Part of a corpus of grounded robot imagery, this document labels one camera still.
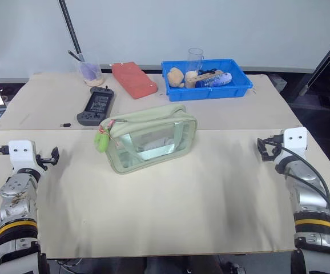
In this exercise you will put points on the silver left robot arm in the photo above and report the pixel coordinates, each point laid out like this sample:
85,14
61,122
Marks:
16,194

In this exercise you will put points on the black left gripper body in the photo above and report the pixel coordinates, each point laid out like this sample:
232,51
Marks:
41,162

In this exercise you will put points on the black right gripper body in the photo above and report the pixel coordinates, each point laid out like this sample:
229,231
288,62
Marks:
275,148

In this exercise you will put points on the clear plastic beaker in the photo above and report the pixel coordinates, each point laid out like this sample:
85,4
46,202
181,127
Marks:
92,77

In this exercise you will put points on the green plush zipper charm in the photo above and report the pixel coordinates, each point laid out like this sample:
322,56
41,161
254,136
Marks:
101,141

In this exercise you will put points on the clear drinking glass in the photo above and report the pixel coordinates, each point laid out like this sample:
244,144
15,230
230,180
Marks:
196,61

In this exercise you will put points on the green transparent toiletry bag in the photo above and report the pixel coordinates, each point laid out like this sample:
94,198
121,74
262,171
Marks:
153,137

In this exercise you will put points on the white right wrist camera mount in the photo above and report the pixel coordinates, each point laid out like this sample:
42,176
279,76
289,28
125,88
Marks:
295,140

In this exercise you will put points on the beige plush toy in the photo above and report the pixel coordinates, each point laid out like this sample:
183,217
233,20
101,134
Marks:
175,77

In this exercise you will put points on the grey floor box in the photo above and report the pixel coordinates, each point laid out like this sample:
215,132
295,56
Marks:
278,82

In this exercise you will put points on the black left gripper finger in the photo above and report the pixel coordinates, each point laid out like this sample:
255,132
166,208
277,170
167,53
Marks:
55,151
55,160

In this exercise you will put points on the small black usb dongle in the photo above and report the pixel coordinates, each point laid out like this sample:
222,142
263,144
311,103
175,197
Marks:
65,125

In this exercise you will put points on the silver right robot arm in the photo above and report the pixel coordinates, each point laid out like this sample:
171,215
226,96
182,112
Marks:
307,197

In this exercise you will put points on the black metal stand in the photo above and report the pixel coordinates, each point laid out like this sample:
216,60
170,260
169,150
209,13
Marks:
325,57

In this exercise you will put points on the red brick-shaped sponge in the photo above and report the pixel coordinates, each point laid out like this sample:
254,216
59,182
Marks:
135,80

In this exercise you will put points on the blue white packet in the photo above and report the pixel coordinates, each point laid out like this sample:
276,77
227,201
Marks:
220,80

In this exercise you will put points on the black handheld game controller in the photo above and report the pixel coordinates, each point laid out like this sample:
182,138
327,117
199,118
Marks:
96,104

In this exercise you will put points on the purple cloth piece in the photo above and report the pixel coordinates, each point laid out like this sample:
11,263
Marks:
90,71

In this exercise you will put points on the wooden scoop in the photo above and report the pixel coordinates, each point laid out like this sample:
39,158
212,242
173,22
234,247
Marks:
192,78

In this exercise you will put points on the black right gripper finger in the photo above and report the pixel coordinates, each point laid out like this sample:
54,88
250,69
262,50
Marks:
265,157
261,143

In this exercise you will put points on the blue plastic bin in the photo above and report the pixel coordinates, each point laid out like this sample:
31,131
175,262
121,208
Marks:
207,91

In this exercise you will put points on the black slanted pole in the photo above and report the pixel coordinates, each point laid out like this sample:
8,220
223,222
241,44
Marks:
71,28

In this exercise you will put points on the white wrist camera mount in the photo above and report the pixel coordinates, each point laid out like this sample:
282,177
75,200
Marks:
20,155
295,140

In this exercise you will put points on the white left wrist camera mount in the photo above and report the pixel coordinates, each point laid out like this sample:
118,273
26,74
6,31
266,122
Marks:
20,155

